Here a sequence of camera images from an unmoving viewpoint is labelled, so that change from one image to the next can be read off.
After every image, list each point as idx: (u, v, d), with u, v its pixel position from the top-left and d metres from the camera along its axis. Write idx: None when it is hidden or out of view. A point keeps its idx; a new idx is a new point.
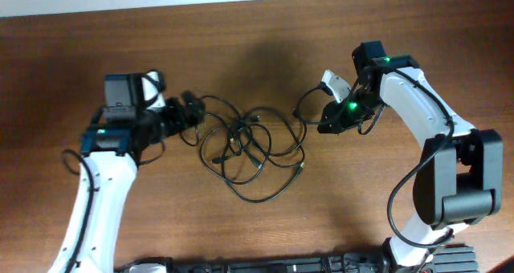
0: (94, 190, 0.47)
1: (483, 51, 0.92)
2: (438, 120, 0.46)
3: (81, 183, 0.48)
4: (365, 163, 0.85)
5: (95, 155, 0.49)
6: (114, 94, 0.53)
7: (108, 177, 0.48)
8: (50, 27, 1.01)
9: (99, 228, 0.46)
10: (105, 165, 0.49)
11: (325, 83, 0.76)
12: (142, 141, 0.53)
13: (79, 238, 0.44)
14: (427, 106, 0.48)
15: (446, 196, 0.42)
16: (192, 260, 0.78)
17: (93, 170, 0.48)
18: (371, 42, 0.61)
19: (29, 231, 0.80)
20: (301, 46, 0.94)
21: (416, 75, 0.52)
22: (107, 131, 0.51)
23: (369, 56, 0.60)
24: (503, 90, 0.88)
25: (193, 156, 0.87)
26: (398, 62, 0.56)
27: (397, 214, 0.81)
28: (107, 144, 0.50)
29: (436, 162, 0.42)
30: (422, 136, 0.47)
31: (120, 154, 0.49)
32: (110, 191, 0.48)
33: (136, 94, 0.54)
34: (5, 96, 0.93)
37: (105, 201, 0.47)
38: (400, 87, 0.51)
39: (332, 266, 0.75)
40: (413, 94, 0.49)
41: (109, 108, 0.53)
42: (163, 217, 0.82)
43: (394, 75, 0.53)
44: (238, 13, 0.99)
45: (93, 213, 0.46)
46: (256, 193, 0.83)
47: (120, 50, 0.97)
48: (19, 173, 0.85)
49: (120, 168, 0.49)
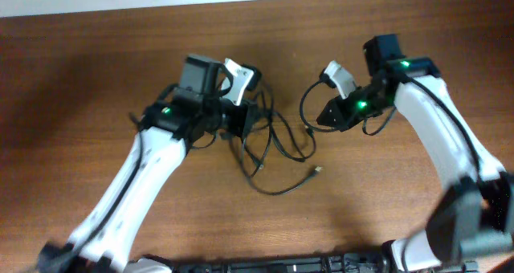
0: (138, 166, 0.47)
1: (483, 51, 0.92)
2: (465, 144, 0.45)
3: (129, 156, 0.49)
4: (365, 162, 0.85)
5: (153, 131, 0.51)
6: (189, 78, 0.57)
7: (157, 157, 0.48)
8: (50, 27, 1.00)
9: (134, 204, 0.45)
10: (158, 146, 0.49)
11: (331, 75, 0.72)
12: (197, 131, 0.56)
13: (112, 207, 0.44)
14: (452, 133, 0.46)
15: (470, 246, 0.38)
16: (192, 260, 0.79)
17: (144, 147, 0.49)
18: (386, 38, 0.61)
19: (30, 231, 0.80)
20: (301, 46, 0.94)
21: (438, 91, 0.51)
22: (171, 111, 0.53)
23: (384, 53, 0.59)
24: (504, 90, 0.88)
25: (193, 156, 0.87)
26: (418, 63, 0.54)
27: (397, 215, 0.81)
28: (166, 124, 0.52)
29: (466, 216, 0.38)
30: (442, 164, 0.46)
31: (174, 137, 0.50)
32: (153, 173, 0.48)
33: (211, 81, 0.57)
34: (7, 97, 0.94)
37: (146, 180, 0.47)
38: (422, 106, 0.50)
39: (332, 266, 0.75)
40: (436, 117, 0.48)
41: (182, 89, 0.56)
42: (163, 217, 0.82)
43: (414, 88, 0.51)
44: (239, 14, 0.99)
45: (134, 185, 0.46)
46: (256, 193, 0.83)
47: (121, 51, 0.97)
48: (21, 174, 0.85)
49: (171, 152, 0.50)
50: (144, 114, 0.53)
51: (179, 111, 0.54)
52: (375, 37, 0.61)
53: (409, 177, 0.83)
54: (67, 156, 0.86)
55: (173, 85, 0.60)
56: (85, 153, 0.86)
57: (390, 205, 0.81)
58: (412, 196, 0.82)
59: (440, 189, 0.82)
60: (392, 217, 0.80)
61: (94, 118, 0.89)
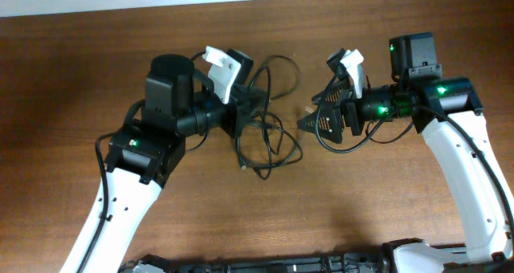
0: (105, 218, 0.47)
1: (483, 52, 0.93)
2: (499, 205, 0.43)
3: (96, 203, 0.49)
4: (366, 162, 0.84)
5: (118, 172, 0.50)
6: (157, 97, 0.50)
7: (124, 206, 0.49)
8: (50, 26, 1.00)
9: (103, 259, 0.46)
10: (124, 190, 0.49)
11: (348, 67, 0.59)
12: (173, 158, 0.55)
13: (81, 266, 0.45)
14: (486, 189, 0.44)
15: None
16: (193, 259, 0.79)
17: (110, 195, 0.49)
18: (421, 41, 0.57)
19: (30, 231, 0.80)
20: (301, 46, 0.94)
21: (475, 133, 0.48)
22: (139, 143, 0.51)
23: (415, 62, 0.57)
24: (501, 93, 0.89)
25: (193, 156, 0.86)
26: (455, 87, 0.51)
27: (397, 215, 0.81)
28: (138, 156, 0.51)
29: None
30: (467, 217, 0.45)
31: (143, 181, 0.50)
32: (121, 222, 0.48)
33: (183, 91, 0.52)
34: (6, 97, 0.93)
37: (114, 231, 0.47)
38: (454, 150, 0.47)
39: (332, 266, 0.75)
40: (470, 166, 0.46)
41: (150, 110, 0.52)
42: (163, 217, 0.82)
43: (447, 127, 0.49)
44: (239, 13, 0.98)
45: (100, 240, 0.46)
46: (256, 193, 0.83)
47: (120, 50, 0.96)
48: (20, 174, 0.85)
49: (140, 197, 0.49)
50: (112, 146, 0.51)
51: (147, 138, 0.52)
52: (407, 38, 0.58)
53: (409, 177, 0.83)
54: (67, 156, 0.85)
55: (136, 103, 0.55)
56: (84, 153, 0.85)
57: (389, 205, 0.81)
58: (412, 196, 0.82)
59: (440, 189, 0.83)
60: (391, 217, 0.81)
61: (93, 118, 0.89)
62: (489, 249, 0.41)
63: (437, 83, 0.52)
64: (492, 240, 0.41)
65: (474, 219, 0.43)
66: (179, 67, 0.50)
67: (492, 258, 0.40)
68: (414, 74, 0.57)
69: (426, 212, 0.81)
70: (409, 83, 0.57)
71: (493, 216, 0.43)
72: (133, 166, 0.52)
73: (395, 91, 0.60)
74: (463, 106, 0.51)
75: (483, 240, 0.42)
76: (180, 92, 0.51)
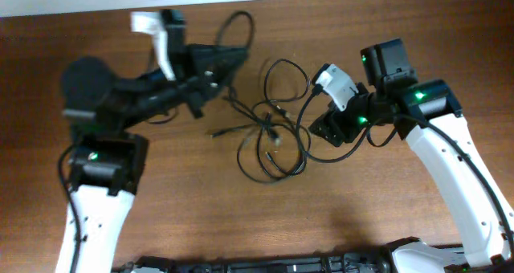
0: (80, 239, 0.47)
1: (483, 52, 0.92)
2: (491, 206, 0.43)
3: (70, 226, 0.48)
4: (365, 162, 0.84)
5: (83, 190, 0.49)
6: (82, 124, 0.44)
7: (98, 223, 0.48)
8: (48, 27, 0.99)
9: None
10: (95, 208, 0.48)
11: (324, 85, 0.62)
12: (140, 166, 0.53)
13: None
14: (475, 191, 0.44)
15: None
16: (193, 259, 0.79)
17: (81, 214, 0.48)
18: (391, 49, 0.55)
19: (31, 231, 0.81)
20: (301, 46, 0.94)
21: (458, 136, 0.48)
22: (99, 156, 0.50)
23: (389, 69, 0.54)
24: (503, 91, 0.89)
25: (193, 156, 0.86)
26: (434, 91, 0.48)
27: (397, 215, 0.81)
28: (99, 169, 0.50)
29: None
30: (462, 221, 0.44)
31: (111, 193, 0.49)
32: (99, 238, 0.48)
33: (108, 104, 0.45)
34: (5, 98, 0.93)
37: (93, 248, 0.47)
38: (441, 156, 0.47)
39: (332, 266, 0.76)
40: (457, 171, 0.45)
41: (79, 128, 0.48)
42: (163, 217, 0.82)
43: (431, 132, 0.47)
44: (240, 14, 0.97)
45: (81, 261, 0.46)
46: (255, 193, 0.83)
47: (120, 52, 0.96)
48: (21, 174, 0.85)
49: (111, 209, 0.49)
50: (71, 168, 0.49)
51: (107, 151, 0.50)
52: (377, 47, 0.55)
53: (409, 177, 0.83)
54: None
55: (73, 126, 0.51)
56: None
57: (389, 205, 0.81)
58: (412, 196, 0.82)
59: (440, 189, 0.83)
60: (391, 217, 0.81)
61: None
62: (487, 252, 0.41)
63: (413, 90, 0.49)
64: (489, 242, 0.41)
65: (469, 224, 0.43)
66: (91, 92, 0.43)
67: (492, 262, 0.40)
68: (389, 81, 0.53)
69: (426, 212, 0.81)
70: (387, 91, 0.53)
71: (487, 218, 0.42)
72: (99, 179, 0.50)
73: (371, 99, 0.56)
74: (443, 108, 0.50)
75: (480, 243, 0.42)
76: (111, 107, 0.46)
